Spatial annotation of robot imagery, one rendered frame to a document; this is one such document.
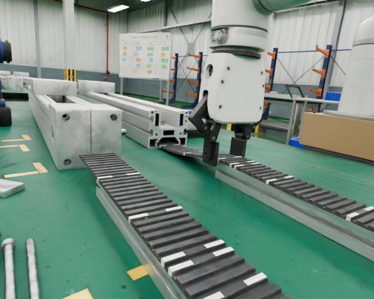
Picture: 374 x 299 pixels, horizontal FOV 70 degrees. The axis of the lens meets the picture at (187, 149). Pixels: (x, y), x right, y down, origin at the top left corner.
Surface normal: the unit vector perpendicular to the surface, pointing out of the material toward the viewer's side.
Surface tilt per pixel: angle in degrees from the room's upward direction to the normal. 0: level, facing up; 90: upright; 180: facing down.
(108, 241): 0
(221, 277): 0
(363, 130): 90
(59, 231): 0
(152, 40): 90
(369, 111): 89
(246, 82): 90
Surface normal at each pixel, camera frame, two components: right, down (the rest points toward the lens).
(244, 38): 0.07, 0.25
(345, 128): -0.77, 0.10
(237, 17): -0.22, 0.24
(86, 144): 0.53, 0.25
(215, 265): 0.07, -0.97
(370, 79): -0.53, 0.15
